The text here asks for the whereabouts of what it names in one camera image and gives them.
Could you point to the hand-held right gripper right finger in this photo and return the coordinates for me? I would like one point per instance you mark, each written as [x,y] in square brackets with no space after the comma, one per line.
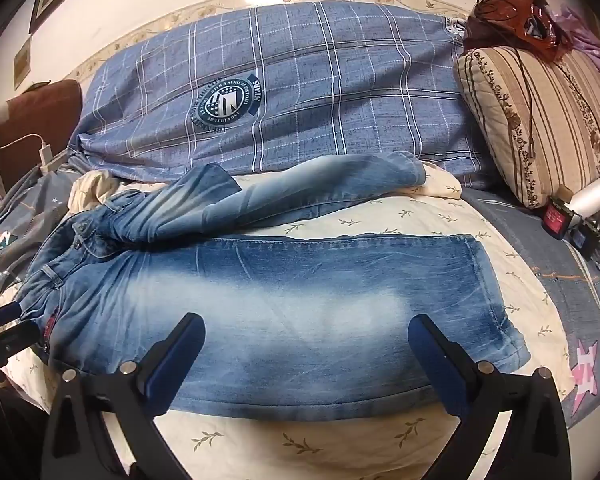
[432,360]

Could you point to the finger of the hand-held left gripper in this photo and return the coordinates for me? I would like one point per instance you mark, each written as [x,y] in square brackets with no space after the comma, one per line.
[15,340]
[2,314]

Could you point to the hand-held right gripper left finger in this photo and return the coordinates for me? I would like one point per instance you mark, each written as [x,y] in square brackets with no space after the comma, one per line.
[177,360]

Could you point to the blue denim pants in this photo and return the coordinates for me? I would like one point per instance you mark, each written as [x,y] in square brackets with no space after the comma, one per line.
[280,310]

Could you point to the grey star-print bedsheet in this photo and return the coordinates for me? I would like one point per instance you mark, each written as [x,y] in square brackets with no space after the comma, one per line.
[15,220]

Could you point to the cream leaf-print quilt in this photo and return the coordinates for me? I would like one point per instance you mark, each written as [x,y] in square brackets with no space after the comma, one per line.
[380,220]

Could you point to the grey patterned bedsheet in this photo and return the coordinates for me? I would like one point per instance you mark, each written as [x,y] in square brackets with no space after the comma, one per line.
[555,270]

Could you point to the white charger plug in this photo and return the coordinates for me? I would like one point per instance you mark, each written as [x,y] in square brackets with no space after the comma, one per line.
[45,155]

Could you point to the red and black box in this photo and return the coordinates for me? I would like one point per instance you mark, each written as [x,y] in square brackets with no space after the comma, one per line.
[557,217]

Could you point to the brown cushion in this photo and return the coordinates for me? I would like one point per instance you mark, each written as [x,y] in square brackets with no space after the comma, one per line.
[35,115]

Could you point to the clear plastic film roll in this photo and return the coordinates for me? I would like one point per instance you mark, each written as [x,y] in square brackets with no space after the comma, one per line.
[595,192]

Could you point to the beige striped floral pillow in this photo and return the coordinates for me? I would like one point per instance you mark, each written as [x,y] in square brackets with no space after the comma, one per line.
[540,125]

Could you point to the blue plaid duvet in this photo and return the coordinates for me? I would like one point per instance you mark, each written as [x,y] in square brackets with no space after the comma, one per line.
[330,85]

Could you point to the purple cloth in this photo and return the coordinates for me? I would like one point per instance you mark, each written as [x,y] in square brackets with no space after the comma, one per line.
[592,45]

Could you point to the red-brown plastic bag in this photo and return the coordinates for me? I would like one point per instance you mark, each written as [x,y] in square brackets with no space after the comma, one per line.
[505,10]

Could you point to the small wall picture frame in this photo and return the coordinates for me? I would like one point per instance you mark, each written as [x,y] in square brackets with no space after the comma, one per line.
[22,60]

